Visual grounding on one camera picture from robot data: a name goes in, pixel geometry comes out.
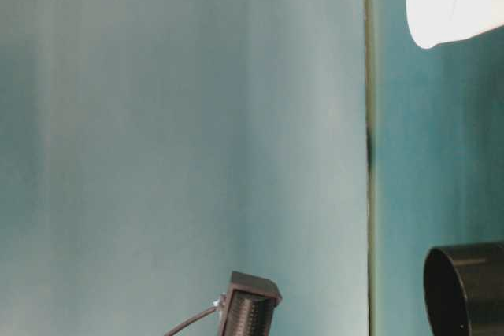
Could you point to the blue-green table cloth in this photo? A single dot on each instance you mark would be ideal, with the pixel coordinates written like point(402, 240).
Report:
point(413, 155)

